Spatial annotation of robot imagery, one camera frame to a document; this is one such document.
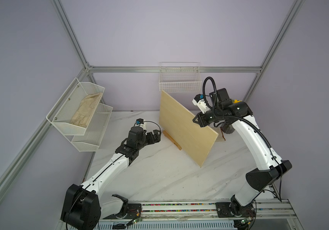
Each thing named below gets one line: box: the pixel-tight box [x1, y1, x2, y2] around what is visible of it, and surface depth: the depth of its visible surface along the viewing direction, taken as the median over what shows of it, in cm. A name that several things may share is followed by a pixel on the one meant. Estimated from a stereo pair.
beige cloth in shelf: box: [69, 92, 103, 128], surface depth 80 cm
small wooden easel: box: [162, 130, 183, 151], surface depth 99 cm
